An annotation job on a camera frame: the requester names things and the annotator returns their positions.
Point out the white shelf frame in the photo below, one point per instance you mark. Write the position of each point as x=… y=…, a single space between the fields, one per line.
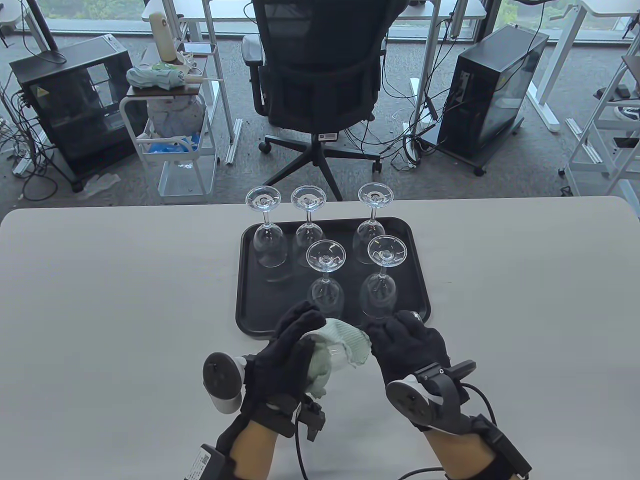
x=591 y=124

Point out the blue plastic bag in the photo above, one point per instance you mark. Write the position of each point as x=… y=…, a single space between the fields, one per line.
x=165 y=148

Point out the grey round hand tracker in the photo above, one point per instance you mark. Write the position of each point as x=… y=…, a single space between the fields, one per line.
x=222 y=375
x=407 y=400

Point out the cream cylindrical bottle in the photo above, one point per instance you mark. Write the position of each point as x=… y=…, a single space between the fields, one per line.
x=162 y=35

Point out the black plastic tray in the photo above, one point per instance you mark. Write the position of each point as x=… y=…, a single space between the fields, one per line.
x=270 y=300

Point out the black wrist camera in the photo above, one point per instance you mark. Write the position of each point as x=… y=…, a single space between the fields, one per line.
x=312 y=420

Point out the green fish scale cleaning cloth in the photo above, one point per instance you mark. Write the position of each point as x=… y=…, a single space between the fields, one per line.
x=350 y=337

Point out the black box with white label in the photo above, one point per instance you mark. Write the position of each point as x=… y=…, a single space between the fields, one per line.
x=205 y=462

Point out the flat tablet device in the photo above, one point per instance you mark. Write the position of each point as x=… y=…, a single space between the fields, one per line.
x=196 y=48

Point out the white plastic bag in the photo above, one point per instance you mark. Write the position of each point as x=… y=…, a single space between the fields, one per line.
x=172 y=117

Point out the person's left hand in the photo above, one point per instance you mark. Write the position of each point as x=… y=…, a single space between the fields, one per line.
x=280 y=365

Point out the clear plastic bag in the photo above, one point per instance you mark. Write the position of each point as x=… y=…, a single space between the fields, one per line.
x=100 y=184

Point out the white rolling cart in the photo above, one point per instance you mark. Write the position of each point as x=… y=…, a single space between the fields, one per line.
x=187 y=180

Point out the small black box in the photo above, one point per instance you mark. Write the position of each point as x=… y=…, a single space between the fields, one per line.
x=622 y=91

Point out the black pole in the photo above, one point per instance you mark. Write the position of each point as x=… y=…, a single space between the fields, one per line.
x=41 y=27

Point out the white power strip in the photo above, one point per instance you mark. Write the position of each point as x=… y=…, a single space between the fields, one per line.
x=411 y=150

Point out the black glass-sided computer tower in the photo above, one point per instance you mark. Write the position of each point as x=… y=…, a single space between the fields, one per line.
x=75 y=110

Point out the person's left forearm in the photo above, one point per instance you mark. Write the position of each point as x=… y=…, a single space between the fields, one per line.
x=255 y=447

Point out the clear wine glass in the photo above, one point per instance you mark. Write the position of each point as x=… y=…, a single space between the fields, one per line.
x=367 y=235
x=327 y=295
x=270 y=250
x=340 y=357
x=380 y=295
x=305 y=235

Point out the person's right hand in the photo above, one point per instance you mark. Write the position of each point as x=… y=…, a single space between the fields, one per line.
x=405 y=345

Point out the black office chair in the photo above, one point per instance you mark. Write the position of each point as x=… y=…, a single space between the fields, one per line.
x=320 y=85

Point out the plain black forearm box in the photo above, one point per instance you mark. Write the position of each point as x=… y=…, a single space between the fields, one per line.
x=507 y=445

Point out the person's right forearm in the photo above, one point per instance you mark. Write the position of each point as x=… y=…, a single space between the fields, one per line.
x=457 y=450

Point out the pale green folded umbrella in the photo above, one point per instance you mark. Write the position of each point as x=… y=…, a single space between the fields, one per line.
x=155 y=77

